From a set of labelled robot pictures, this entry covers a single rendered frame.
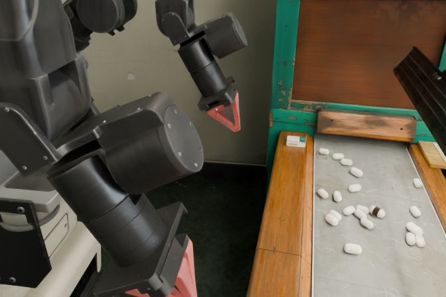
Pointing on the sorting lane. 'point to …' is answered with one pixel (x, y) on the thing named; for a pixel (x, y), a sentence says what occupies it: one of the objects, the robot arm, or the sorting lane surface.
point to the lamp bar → (425, 91)
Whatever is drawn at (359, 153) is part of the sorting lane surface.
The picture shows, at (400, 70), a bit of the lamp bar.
